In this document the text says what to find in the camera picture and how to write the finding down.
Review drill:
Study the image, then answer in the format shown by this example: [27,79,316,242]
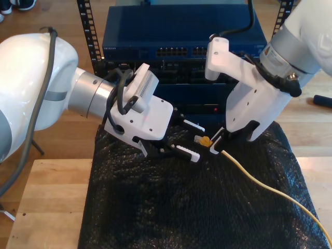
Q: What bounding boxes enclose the yellow network cable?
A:
[193,134,332,243]

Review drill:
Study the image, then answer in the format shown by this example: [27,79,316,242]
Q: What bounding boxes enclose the black bubble wrap mat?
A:
[77,119,330,249]

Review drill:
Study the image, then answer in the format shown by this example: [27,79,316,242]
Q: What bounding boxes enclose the black rack server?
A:
[103,59,236,85]

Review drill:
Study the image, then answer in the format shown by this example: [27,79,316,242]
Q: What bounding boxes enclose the black cylindrical object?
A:
[313,94,332,108]

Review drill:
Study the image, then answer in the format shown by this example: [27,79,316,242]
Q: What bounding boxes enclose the dark blue underlay mat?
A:
[77,114,226,249]

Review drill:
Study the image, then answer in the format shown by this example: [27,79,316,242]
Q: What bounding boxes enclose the white floor strip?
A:
[0,209,17,222]

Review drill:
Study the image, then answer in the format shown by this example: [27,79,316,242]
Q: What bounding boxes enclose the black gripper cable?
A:
[102,68,137,134]
[242,51,303,98]

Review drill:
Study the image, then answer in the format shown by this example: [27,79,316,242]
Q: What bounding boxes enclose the black camera cable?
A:
[209,0,257,39]

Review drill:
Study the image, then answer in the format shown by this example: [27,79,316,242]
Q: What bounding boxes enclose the black perforated rack post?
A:
[77,0,106,78]
[271,0,295,39]

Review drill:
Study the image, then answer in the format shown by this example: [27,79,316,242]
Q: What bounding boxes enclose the blue network switch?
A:
[102,4,268,61]

